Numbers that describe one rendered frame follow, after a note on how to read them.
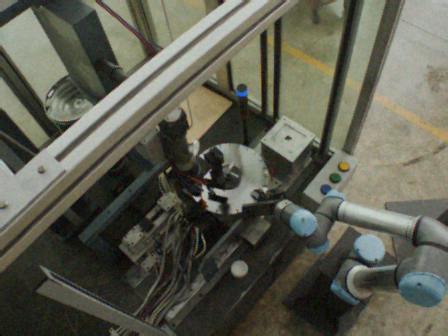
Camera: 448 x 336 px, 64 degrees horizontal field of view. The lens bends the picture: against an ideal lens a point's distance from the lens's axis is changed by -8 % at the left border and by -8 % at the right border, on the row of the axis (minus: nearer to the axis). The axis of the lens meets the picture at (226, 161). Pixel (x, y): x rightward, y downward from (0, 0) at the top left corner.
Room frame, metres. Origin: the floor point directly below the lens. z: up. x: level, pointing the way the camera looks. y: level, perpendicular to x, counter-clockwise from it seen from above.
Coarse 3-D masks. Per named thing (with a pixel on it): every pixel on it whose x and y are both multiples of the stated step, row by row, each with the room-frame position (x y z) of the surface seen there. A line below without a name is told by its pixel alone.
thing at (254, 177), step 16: (224, 144) 0.93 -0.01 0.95; (224, 160) 0.85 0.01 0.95; (240, 160) 0.83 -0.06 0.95; (256, 160) 0.82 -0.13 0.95; (208, 176) 0.78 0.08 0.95; (256, 176) 0.75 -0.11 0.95; (208, 192) 0.71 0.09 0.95; (224, 192) 0.70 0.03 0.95; (240, 192) 0.69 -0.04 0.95; (208, 208) 0.64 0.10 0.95; (224, 208) 0.63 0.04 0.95; (240, 208) 0.62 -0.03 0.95
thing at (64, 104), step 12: (60, 84) 1.34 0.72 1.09; (72, 84) 1.34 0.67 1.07; (48, 96) 1.26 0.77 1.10; (60, 96) 1.28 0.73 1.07; (72, 96) 1.30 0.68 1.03; (48, 108) 1.20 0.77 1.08; (60, 108) 1.22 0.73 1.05; (72, 108) 1.22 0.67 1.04; (84, 108) 1.20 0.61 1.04; (60, 120) 1.10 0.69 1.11; (72, 120) 1.09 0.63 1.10
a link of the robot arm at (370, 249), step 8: (360, 240) 0.39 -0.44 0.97; (368, 240) 0.39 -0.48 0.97; (376, 240) 0.38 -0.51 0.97; (352, 248) 0.38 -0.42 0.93; (360, 248) 0.36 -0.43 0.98; (368, 248) 0.35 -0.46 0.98; (376, 248) 0.35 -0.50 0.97; (384, 248) 0.34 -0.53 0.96; (352, 256) 0.34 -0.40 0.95; (360, 256) 0.33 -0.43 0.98; (368, 256) 0.32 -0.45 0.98; (376, 256) 0.32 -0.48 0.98; (368, 264) 0.30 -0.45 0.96; (376, 264) 0.30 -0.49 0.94
